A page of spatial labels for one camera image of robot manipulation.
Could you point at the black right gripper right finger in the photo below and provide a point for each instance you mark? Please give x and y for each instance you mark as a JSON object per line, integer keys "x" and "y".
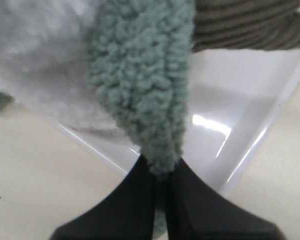
{"x": 194, "y": 211}

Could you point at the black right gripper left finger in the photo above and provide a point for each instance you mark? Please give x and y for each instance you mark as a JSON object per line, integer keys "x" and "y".
{"x": 125, "y": 214}

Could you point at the white rectangular plastic tray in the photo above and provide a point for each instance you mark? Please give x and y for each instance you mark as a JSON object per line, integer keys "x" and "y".
{"x": 241, "y": 138}

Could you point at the green fleece scarf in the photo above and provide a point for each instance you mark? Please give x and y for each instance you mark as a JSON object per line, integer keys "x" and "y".
{"x": 104, "y": 65}

